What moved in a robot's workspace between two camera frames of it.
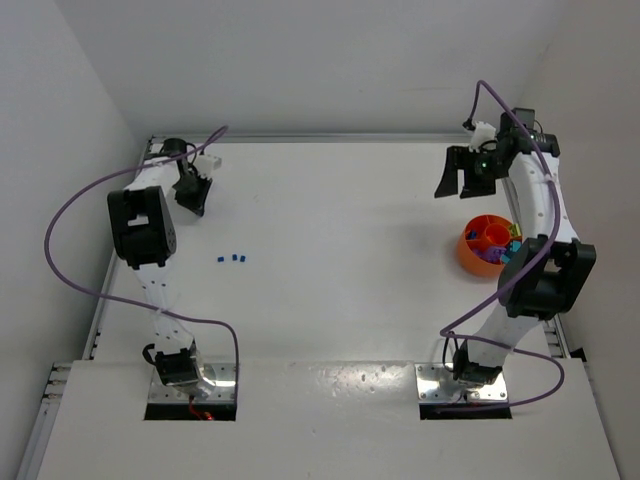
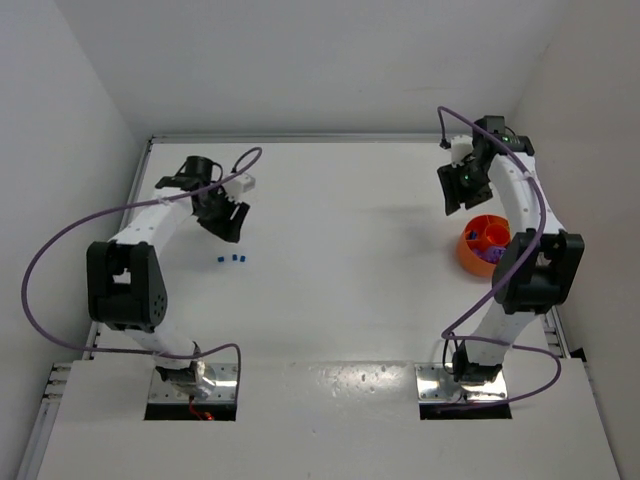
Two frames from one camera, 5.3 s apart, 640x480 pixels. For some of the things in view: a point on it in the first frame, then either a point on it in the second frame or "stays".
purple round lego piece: [492, 254] stays
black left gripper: [191, 190] -> [216, 209]
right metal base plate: [435, 384] stays
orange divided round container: [482, 231] stays
